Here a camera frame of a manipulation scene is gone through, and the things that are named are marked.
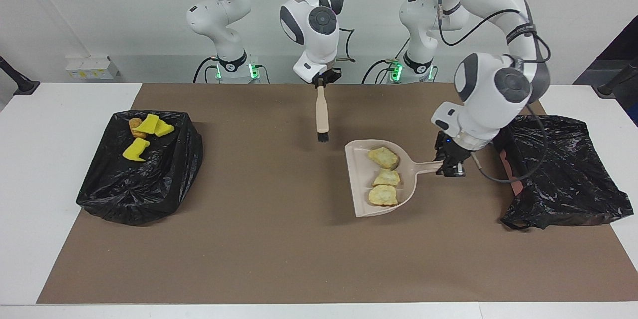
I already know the beige hand brush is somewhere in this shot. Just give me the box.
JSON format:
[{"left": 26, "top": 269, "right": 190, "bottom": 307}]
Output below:
[{"left": 315, "top": 85, "right": 330, "bottom": 143}]

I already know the pale flaky puff pastry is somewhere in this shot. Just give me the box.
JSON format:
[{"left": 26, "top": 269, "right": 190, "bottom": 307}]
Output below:
[{"left": 373, "top": 169, "right": 401, "bottom": 188}]

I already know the striped spiral pastry roll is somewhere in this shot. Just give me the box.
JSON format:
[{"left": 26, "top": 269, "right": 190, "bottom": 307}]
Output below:
[
  {"left": 368, "top": 185, "right": 399, "bottom": 207},
  {"left": 368, "top": 146, "right": 400, "bottom": 170}
]

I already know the beige plastic dustpan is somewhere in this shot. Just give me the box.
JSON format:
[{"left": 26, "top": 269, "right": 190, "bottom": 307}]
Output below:
[{"left": 345, "top": 139, "right": 444, "bottom": 218}]

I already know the pink plastic bin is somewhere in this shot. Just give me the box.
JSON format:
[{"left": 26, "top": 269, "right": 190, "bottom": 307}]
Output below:
[{"left": 500, "top": 148, "right": 525, "bottom": 196}]

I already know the right black bag bin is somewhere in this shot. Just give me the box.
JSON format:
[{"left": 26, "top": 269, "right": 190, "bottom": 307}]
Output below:
[{"left": 492, "top": 114, "right": 635, "bottom": 231}]

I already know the black bag lined bin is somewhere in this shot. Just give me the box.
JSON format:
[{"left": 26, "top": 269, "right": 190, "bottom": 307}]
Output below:
[{"left": 76, "top": 110, "right": 204, "bottom": 226}]

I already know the brown table mat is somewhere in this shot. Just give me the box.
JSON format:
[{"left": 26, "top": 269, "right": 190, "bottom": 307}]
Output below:
[{"left": 36, "top": 83, "right": 638, "bottom": 305}]

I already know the dark partition panel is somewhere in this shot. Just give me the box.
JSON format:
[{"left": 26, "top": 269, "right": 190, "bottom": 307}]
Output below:
[{"left": 573, "top": 14, "right": 638, "bottom": 128}]

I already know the white power strip box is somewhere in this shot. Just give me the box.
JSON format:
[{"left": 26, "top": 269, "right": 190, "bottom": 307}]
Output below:
[{"left": 65, "top": 56, "right": 120, "bottom": 80}]

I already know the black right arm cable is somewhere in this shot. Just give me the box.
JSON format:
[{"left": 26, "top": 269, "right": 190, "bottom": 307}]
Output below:
[{"left": 184, "top": 0, "right": 355, "bottom": 63}]

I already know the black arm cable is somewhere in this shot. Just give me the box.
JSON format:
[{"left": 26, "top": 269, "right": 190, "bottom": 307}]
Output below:
[
  {"left": 184, "top": 0, "right": 355, "bottom": 63},
  {"left": 436, "top": 0, "right": 552, "bottom": 183}
]

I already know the black base power cable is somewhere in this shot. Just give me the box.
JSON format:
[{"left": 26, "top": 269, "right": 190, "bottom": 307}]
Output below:
[
  {"left": 362, "top": 59, "right": 399, "bottom": 84},
  {"left": 193, "top": 56, "right": 220, "bottom": 84}
]

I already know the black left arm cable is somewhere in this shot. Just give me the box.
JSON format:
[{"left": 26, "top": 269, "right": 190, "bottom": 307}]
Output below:
[{"left": 436, "top": 0, "right": 552, "bottom": 183}]

